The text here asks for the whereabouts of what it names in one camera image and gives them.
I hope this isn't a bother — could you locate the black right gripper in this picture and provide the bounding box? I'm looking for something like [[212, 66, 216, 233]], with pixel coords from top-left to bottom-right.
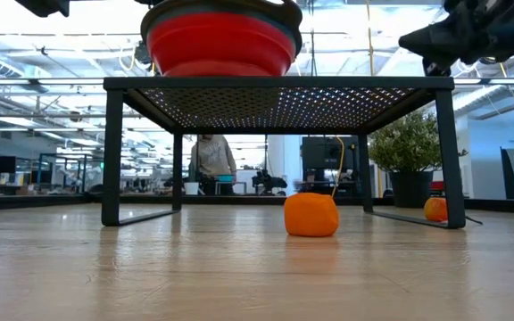
[[398, 0, 514, 77]]

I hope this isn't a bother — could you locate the red grey collapsible colander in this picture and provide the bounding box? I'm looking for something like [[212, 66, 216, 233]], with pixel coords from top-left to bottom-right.
[[139, 0, 303, 78]]

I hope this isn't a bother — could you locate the round orange fruit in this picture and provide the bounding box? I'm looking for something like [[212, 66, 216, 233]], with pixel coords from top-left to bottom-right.
[[283, 192, 341, 238]]

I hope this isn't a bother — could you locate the potted green plant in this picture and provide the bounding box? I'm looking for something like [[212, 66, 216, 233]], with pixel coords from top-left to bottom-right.
[[367, 110, 468, 209]]

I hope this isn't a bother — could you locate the small yellow orange peach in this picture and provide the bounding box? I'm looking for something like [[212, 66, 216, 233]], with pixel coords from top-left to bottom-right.
[[423, 196, 450, 223]]

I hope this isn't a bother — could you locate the black perforated metal shelf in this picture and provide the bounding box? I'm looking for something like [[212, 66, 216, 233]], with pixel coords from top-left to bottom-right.
[[100, 76, 467, 230]]

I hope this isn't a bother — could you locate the yellow cable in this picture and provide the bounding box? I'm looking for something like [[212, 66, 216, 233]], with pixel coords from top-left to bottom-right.
[[330, 0, 375, 198]]

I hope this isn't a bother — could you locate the black aluminium table frame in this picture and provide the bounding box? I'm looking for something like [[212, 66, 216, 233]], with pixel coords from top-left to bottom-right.
[[0, 193, 514, 211]]

